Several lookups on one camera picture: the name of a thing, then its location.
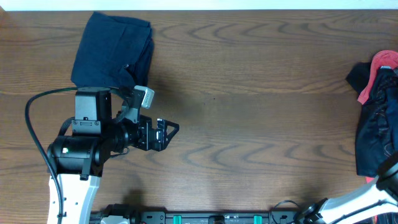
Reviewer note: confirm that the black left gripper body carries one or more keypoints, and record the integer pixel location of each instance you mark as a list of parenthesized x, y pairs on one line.
[(143, 142)]

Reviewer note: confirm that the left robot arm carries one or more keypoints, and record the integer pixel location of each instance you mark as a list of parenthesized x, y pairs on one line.
[(106, 123)]

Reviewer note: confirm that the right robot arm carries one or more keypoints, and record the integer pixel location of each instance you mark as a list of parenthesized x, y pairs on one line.
[(377, 197)]

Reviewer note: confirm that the folded dark navy garment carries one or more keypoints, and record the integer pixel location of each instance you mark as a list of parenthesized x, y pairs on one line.
[(114, 51)]

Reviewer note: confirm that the black patterned jersey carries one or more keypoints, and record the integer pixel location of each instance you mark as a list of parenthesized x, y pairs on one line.
[(376, 135)]

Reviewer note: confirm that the red garment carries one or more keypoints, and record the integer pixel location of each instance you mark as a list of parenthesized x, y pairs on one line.
[(384, 58)]

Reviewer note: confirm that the black mounting rail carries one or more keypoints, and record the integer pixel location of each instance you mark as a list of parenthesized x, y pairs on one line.
[(120, 213)]

